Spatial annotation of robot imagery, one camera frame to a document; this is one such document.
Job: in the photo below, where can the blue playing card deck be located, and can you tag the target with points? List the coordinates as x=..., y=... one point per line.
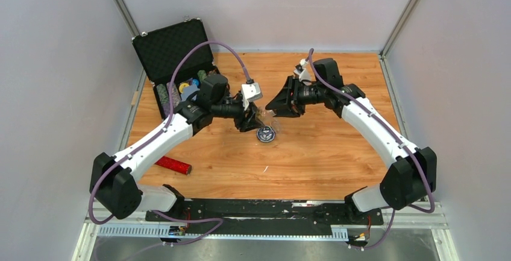
x=187, y=91

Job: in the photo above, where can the black poker chip case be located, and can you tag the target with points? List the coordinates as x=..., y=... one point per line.
x=160, y=51

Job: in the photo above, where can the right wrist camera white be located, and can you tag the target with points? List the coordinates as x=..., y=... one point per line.
x=302, y=73

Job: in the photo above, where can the red glitter tube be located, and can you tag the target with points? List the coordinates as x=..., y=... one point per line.
x=174, y=165

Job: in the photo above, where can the blue dealer button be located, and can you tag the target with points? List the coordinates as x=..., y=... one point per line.
x=195, y=82

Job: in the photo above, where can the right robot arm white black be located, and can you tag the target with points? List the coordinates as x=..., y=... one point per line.
x=411, y=171

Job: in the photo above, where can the clear pill bottle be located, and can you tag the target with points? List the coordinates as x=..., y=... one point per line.
x=266, y=116

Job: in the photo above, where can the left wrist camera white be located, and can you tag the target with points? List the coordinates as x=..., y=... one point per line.
x=250, y=93

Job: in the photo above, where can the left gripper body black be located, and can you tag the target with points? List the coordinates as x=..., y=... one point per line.
x=241, y=116

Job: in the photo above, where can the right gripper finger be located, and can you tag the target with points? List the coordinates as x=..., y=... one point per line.
x=285, y=110
x=285, y=94

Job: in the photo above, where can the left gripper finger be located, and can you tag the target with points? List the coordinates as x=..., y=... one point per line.
x=252, y=115
x=248, y=125

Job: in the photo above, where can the yellow dealer button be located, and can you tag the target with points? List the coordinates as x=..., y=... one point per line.
x=182, y=87

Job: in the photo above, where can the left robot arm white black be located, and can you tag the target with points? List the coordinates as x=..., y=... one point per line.
x=114, y=180

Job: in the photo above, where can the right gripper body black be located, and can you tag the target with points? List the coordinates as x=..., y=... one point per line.
x=304, y=95

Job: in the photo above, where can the pink green chip stack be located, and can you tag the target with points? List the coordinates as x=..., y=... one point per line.
x=202, y=74

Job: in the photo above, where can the purple chip stack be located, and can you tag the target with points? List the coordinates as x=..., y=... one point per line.
x=175, y=96

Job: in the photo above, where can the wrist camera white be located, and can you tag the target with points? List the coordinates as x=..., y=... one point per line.
x=250, y=93
x=302, y=73

